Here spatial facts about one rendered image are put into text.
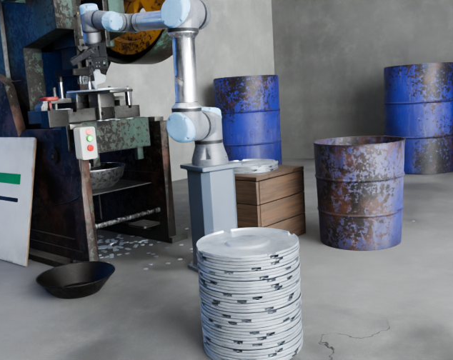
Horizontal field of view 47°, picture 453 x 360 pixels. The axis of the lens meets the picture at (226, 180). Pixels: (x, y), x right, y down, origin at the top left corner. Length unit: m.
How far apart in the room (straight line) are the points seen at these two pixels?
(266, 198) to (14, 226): 1.20
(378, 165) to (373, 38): 3.09
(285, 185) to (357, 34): 3.08
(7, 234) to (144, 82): 2.16
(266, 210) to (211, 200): 0.43
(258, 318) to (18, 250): 1.50
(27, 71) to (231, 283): 1.70
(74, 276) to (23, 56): 1.10
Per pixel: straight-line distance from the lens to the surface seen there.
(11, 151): 2.72
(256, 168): 2.47
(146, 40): 2.81
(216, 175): 2.07
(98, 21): 2.27
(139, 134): 2.57
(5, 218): 2.74
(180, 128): 1.96
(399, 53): 5.21
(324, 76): 5.55
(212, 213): 2.08
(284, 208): 2.53
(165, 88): 4.61
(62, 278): 2.26
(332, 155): 2.35
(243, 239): 1.50
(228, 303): 1.41
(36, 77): 2.75
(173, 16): 1.97
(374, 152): 2.33
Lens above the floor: 0.72
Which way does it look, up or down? 9 degrees down
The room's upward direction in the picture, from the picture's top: 3 degrees counter-clockwise
